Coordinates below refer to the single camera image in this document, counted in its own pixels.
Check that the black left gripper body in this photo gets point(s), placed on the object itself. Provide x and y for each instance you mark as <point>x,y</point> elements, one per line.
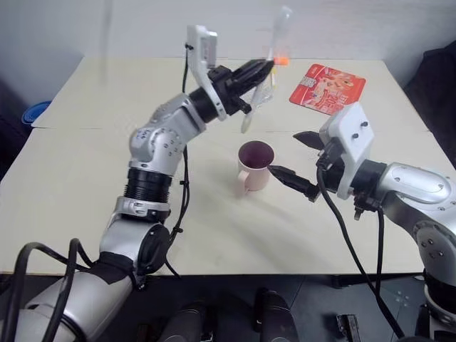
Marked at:
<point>228,90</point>

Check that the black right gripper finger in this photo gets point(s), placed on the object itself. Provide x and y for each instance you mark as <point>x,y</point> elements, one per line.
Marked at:
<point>310,139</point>
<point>295,180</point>

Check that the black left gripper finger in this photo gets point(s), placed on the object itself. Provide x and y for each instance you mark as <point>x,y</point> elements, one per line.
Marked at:
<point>254,66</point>
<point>253,83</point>

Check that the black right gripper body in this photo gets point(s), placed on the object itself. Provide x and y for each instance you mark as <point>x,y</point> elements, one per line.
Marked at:
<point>331,174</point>

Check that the clear plastic bag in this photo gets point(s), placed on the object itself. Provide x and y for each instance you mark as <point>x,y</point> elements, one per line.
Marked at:
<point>247,123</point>

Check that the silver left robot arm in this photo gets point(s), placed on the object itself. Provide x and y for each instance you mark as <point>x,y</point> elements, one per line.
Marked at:
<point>156,139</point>

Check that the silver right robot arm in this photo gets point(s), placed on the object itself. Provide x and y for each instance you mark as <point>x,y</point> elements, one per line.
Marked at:
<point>409,185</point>

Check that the pink mug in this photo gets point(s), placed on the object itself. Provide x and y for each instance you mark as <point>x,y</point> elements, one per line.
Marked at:
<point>257,178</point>

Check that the red printed flat packet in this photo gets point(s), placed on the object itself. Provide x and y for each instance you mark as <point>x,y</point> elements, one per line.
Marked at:
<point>320,89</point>

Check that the dark rounded shape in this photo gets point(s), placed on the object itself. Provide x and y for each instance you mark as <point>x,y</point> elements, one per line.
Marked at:
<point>276,313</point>
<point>192,320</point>

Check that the black bulky object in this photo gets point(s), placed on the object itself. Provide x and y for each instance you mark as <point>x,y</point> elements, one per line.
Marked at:
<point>436,89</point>

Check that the blue round ribbed object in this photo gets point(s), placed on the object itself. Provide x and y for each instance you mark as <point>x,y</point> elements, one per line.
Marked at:
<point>33,114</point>

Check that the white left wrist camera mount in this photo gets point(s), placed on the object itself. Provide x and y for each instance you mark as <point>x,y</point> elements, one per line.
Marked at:
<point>200,67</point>

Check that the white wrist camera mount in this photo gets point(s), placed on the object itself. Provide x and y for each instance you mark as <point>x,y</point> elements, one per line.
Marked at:
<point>351,132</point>
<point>200,67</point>

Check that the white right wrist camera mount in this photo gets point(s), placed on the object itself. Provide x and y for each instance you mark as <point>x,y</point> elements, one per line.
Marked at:
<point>351,132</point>

